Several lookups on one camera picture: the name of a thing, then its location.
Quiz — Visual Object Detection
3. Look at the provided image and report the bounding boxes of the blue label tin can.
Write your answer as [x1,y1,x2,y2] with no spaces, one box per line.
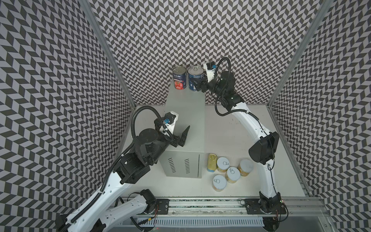
[187,65,204,92]

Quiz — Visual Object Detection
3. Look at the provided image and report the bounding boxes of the tomato can dark label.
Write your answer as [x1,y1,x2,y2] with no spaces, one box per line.
[173,66,186,90]

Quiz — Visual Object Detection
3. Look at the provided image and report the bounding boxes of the white lid can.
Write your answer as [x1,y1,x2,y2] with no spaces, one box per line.
[212,175,227,192]
[238,159,254,177]
[216,157,230,173]
[225,167,241,184]

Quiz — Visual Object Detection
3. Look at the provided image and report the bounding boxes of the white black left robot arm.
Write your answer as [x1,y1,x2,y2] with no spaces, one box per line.
[56,126,189,232]

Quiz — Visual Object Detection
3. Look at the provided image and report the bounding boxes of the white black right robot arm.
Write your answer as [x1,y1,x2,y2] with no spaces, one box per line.
[191,71,283,214]

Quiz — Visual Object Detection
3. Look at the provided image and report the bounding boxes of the grey metal cabinet box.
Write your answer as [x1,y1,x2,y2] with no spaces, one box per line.
[159,81,205,178]

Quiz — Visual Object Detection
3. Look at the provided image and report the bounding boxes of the gold rectangular sardine tin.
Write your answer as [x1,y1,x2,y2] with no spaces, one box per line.
[207,153,217,172]

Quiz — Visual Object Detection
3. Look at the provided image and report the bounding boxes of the white lid can front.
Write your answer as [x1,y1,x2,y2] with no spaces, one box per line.
[212,175,227,192]

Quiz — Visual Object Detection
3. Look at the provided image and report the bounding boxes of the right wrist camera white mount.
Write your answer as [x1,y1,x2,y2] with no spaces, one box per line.
[203,61,216,83]

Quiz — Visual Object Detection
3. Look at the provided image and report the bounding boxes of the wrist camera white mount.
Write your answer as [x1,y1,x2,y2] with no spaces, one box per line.
[154,111,179,137]
[203,61,216,83]

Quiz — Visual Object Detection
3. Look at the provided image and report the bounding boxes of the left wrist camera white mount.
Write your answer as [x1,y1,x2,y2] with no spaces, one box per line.
[154,111,179,137]

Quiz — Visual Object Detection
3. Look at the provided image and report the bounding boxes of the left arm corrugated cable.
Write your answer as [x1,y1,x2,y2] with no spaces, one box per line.
[56,105,172,232]

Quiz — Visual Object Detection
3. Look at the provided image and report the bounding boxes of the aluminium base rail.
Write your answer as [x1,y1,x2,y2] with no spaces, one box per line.
[107,197,331,232]

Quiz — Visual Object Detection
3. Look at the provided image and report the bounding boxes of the left aluminium corner post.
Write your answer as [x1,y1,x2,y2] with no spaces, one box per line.
[79,0,136,109]

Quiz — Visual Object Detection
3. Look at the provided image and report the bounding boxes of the aluminium corner post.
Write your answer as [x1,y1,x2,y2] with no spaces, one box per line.
[267,0,333,108]
[79,0,136,109]

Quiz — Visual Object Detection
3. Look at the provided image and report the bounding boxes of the right aluminium corner post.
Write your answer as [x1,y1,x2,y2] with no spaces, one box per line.
[267,0,333,108]

